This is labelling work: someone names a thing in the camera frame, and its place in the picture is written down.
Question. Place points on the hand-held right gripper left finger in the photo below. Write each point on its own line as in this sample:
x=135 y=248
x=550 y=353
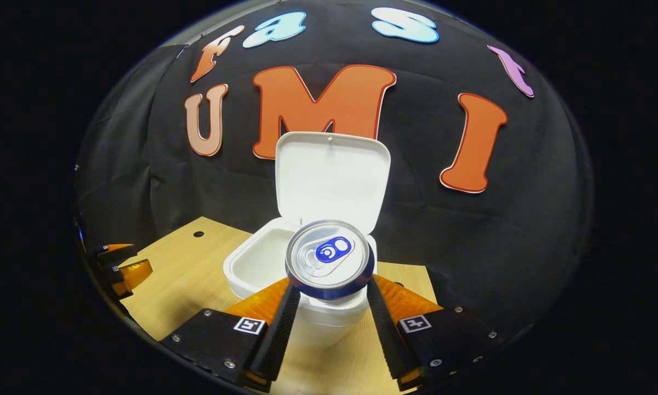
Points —
x=279 y=340

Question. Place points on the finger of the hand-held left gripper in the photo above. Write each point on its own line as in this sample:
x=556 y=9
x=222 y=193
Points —
x=134 y=274
x=117 y=253

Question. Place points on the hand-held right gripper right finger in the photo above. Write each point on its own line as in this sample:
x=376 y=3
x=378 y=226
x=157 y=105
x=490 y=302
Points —
x=386 y=340

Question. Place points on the blue pop can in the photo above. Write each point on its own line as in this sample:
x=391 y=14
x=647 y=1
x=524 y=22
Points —
x=328 y=258

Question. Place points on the white desktop garbage bin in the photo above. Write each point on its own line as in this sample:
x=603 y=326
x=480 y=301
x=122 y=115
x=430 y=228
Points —
x=328 y=181

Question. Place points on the wooden desktop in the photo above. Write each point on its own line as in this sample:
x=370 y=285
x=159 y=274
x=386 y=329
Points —
x=186 y=274

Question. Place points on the black backdrop cloth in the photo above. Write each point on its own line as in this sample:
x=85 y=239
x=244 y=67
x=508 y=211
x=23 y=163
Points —
x=444 y=247

